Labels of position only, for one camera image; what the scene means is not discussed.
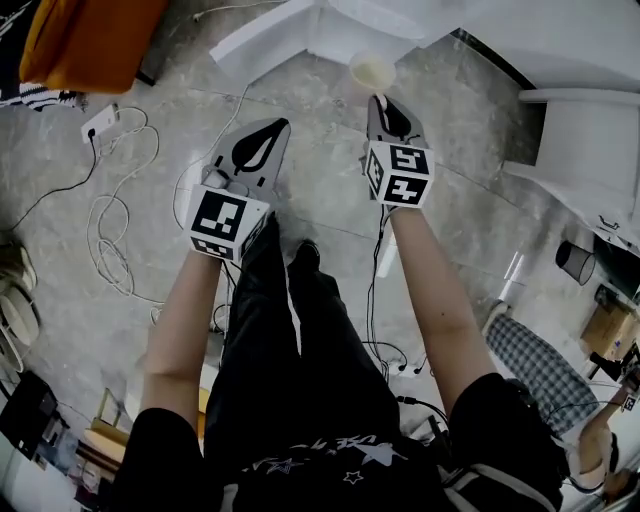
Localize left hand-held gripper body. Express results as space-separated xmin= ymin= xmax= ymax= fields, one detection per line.
xmin=184 ymin=162 xmax=279 ymax=264

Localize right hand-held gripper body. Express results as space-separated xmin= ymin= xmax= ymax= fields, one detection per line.
xmin=360 ymin=141 xmax=435 ymax=214

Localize translucent plastic cup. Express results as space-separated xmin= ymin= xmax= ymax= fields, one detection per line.
xmin=348 ymin=51 xmax=398 ymax=93

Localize person's left forearm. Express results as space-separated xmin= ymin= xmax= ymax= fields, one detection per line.
xmin=140 ymin=244 xmax=224 ymax=427

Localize another person's forearm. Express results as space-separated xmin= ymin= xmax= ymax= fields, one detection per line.
xmin=578 ymin=399 xmax=640 ymax=501

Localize person's right forearm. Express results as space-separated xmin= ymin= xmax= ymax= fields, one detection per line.
xmin=388 ymin=205 xmax=499 ymax=419

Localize person's left hand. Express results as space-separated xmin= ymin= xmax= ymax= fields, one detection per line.
xmin=202 ymin=168 xmax=250 ymax=197

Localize person's right black shoe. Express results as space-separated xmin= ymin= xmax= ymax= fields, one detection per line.
xmin=294 ymin=239 xmax=322 ymax=267

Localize white power strip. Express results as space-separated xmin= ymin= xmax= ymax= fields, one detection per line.
xmin=80 ymin=103 xmax=122 ymax=145

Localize person's black trousers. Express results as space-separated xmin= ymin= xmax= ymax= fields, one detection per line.
xmin=203 ymin=213 xmax=404 ymax=474

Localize orange cushion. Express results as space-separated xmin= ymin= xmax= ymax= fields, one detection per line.
xmin=18 ymin=0 xmax=169 ymax=96

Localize black mesh waste bin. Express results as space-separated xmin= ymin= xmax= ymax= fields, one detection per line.
xmin=555 ymin=239 xmax=598 ymax=288

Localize black white striped blanket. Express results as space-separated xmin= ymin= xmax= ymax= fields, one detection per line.
xmin=0 ymin=0 xmax=84 ymax=112

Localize white round fan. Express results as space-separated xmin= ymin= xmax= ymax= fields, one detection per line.
xmin=0 ymin=244 xmax=42 ymax=374

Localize gold shelf rack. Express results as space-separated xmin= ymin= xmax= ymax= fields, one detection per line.
xmin=74 ymin=387 xmax=134 ymax=472

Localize black star print t-shirt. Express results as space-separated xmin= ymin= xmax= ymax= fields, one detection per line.
xmin=110 ymin=372 xmax=569 ymax=512

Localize cardboard box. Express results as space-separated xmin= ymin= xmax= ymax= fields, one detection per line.
xmin=580 ymin=302 xmax=637 ymax=359

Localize black box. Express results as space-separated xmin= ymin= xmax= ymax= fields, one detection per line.
xmin=0 ymin=370 xmax=59 ymax=459

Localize thin white power cable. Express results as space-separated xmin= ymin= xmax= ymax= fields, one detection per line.
xmin=172 ymin=82 xmax=251 ymax=232

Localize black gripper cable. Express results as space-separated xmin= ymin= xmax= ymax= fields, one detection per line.
xmin=366 ymin=202 xmax=437 ymax=384
xmin=212 ymin=259 xmax=242 ymax=342

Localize white coiled cable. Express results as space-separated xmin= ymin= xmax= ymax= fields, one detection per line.
xmin=85 ymin=107 xmax=167 ymax=307

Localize black adapter cable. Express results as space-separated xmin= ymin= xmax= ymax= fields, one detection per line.
xmin=0 ymin=130 xmax=100 ymax=234

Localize grey backpack strap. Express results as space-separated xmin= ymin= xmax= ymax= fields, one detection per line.
xmin=442 ymin=462 xmax=557 ymax=512

